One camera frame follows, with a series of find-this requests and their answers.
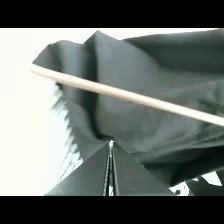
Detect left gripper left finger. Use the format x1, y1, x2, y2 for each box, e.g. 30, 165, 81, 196
45, 141, 111, 197

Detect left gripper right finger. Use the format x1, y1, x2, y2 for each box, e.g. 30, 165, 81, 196
110, 141, 177, 197

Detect brown clothes hanger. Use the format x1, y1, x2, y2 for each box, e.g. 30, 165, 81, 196
27, 63, 224, 128

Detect black shirt striped sleeves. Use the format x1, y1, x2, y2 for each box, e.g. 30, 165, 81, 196
32, 28, 224, 197

